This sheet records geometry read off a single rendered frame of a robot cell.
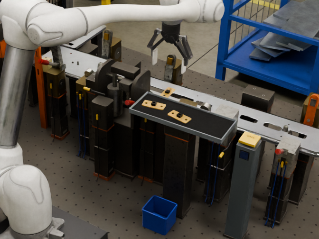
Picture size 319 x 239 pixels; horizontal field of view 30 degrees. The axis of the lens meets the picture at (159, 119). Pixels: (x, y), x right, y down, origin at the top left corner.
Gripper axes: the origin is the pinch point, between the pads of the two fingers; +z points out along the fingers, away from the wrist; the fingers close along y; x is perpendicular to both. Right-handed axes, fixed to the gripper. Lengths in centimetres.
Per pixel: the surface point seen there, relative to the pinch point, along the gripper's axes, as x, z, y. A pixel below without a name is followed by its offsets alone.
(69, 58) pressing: 3, 13, -53
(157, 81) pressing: 6.3, 13.4, -8.5
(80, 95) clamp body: -23.3, 11.7, -28.8
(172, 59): 13.2, 4.4, -5.0
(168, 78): 11.6, 13.7, -5.6
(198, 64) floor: 193, 113, -70
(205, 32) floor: 249, 113, -89
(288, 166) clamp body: -21, 14, 61
